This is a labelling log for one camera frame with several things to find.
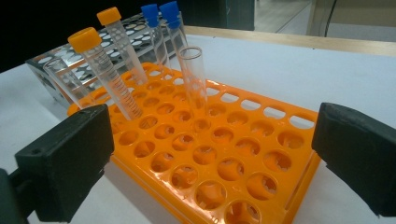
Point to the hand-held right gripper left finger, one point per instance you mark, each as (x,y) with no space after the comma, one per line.
(68,161)

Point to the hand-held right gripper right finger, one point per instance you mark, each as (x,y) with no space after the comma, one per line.
(358,155)

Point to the clear glass tube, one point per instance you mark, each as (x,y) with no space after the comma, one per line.
(193,81)
(67,82)

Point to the orange cap plastic tube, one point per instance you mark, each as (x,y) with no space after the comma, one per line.
(106,74)
(124,46)

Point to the shiny metal tube rack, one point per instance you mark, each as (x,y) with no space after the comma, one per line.
(137,46)

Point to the orange plastic tube rack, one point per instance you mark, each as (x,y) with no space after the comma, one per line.
(218,149)

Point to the blue cap plastic tube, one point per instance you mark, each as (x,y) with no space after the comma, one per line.
(157,43)
(170,14)

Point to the beige wooden furniture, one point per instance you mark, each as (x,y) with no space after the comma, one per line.
(367,12)

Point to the black curtain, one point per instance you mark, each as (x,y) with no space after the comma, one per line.
(46,18)

